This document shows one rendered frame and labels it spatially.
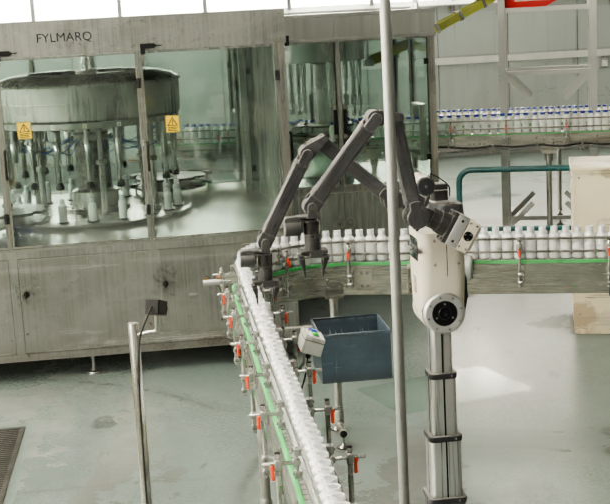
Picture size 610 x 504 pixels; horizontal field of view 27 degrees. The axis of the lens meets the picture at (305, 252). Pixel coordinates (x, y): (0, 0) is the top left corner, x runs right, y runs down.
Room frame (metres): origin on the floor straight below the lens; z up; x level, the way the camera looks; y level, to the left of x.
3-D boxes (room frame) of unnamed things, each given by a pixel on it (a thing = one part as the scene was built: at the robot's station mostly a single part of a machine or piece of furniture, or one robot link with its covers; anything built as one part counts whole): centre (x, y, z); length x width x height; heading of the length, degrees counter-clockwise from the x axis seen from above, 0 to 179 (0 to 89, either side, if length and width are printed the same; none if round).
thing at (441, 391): (4.66, -0.50, 0.74); 0.11 x 0.11 x 0.40; 7
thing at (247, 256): (4.83, 0.20, 1.41); 0.12 x 0.09 x 0.12; 95
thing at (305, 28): (10.99, -0.25, 1.15); 1.63 x 1.62 x 2.30; 7
